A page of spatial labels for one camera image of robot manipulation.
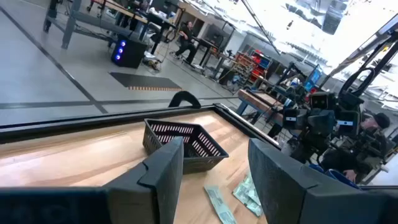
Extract black aluminium table frame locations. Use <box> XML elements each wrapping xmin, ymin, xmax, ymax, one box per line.
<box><xmin>0</xmin><ymin>104</ymin><xmax>280</xmax><ymax>147</ymax></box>

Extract lit blue computer monitor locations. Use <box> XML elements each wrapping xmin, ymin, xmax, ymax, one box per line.
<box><xmin>304</xmin><ymin>67</ymin><xmax>323</xmax><ymax>91</ymax></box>

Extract blue legged workbench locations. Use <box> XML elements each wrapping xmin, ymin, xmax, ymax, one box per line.
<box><xmin>236</xmin><ymin>88</ymin><xmax>285</xmax><ymax>125</ymax></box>

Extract black curved cable hook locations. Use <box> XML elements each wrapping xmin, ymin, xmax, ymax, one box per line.
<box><xmin>168</xmin><ymin>90</ymin><xmax>202</xmax><ymax>109</ymax></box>

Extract black computer tower blue lights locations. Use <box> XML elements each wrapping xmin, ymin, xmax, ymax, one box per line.
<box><xmin>111</xmin><ymin>37</ymin><xmax>149</xmax><ymax>69</ymax></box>

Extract person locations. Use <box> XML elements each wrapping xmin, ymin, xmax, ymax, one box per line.
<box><xmin>320</xmin><ymin>111</ymin><xmax>392</xmax><ymax>184</ymax></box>
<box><xmin>174</xmin><ymin>20</ymin><xmax>198</xmax><ymax>65</ymax></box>

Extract grey metal frame workbench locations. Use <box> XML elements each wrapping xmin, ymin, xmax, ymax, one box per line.
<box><xmin>43</xmin><ymin>0</ymin><xmax>150</xmax><ymax>50</ymax></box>

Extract red blue parts bin rack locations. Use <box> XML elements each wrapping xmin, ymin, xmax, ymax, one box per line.
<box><xmin>234</xmin><ymin>49</ymin><xmax>271</xmax><ymax>85</ymax></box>

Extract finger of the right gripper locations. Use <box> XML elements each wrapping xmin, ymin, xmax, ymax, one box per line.
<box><xmin>282</xmin><ymin>108</ymin><xmax>300</xmax><ymax>130</ymax></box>
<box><xmin>336</xmin><ymin>109</ymin><xmax>361</xmax><ymax>138</ymax></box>

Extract black slotted plastic basket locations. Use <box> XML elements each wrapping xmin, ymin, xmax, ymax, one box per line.
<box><xmin>142</xmin><ymin>118</ymin><xmax>229</xmax><ymax>175</ymax></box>

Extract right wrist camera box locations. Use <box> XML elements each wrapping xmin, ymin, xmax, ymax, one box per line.
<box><xmin>310</xmin><ymin>92</ymin><xmax>330</xmax><ymax>110</ymax></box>

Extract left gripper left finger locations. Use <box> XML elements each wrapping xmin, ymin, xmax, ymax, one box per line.
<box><xmin>104</xmin><ymin>136</ymin><xmax>185</xmax><ymax>224</ymax></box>

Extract black floor mat striped edge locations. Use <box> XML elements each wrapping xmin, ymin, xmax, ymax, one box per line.
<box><xmin>109</xmin><ymin>72</ymin><xmax>183</xmax><ymax>92</ymax></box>

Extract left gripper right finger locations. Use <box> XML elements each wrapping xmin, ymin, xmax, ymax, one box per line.
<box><xmin>248</xmin><ymin>138</ymin><xmax>368</xmax><ymax>224</ymax></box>

